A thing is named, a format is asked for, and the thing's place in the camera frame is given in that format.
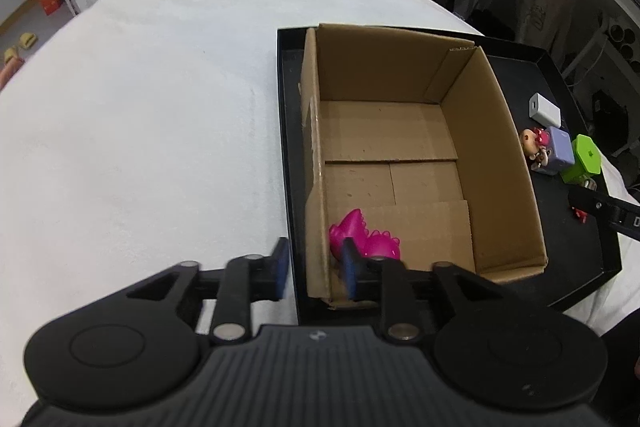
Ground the green hexagonal box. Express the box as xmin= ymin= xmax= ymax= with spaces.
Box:
xmin=561 ymin=134 xmax=602 ymax=184

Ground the pink bear figurine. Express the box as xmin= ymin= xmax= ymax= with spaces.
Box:
xmin=329 ymin=208 xmax=401 ymax=260

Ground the purple cube toy figure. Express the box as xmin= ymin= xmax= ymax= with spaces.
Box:
xmin=544 ymin=127 xmax=575 ymax=176

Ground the small red-bow doll figurine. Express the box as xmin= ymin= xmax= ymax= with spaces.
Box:
xmin=520 ymin=128 xmax=551 ymax=170

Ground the blue red smurf figurine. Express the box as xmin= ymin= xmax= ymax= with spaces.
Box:
xmin=573 ymin=208 xmax=588 ymax=225

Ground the black rectangular tray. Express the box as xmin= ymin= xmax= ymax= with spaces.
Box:
xmin=277 ymin=28 xmax=622 ymax=325

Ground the white power adapter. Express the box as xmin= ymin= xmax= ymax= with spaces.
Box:
xmin=528 ymin=92 xmax=562 ymax=128

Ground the white towel cloth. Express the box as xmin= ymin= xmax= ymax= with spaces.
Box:
xmin=1 ymin=0 xmax=639 ymax=426

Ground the brown cardboard box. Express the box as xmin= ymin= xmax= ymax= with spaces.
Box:
xmin=300 ymin=24 xmax=548 ymax=307

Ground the beige tote bag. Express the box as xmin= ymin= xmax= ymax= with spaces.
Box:
xmin=515 ymin=0 xmax=576 ymax=61

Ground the yellow slipper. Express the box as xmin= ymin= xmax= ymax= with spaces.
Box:
xmin=18 ymin=32 xmax=38 ymax=50
xmin=3 ymin=46 xmax=20 ymax=64

